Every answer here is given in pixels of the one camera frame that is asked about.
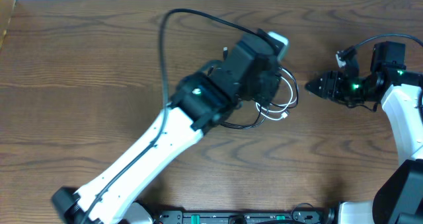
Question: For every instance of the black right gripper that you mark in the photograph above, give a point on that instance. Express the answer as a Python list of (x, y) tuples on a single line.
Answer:
[(329, 85)]

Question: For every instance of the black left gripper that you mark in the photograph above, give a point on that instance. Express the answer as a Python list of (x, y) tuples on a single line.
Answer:
[(273, 84)]

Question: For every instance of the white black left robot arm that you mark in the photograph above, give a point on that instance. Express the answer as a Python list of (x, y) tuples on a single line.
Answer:
[(202, 101)]

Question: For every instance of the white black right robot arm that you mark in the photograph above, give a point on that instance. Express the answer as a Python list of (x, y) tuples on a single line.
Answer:
[(399, 93)]

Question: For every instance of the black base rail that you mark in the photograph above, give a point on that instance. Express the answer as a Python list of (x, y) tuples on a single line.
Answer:
[(298, 215)]

